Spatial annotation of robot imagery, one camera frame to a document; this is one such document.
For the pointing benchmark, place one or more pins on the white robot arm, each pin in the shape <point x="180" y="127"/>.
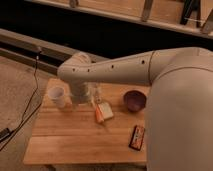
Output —
<point x="179" y="107"/>

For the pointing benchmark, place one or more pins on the white sponge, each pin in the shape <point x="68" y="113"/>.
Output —
<point x="106" y="110"/>

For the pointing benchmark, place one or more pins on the brown ceramic bowl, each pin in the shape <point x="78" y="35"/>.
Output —
<point x="134" y="100"/>

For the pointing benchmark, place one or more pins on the black snack packet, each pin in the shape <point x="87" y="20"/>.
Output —
<point x="137" y="138"/>

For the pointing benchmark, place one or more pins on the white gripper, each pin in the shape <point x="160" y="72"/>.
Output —
<point x="79" y="93"/>

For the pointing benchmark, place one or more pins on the orange carrot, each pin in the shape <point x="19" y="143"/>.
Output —
<point x="99" y="116"/>

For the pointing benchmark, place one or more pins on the black power adapter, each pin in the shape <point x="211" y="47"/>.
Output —
<point x="4" y="134"/>

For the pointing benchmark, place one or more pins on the white plastic cup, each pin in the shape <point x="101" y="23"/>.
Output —
<point x="57" y="96"/>

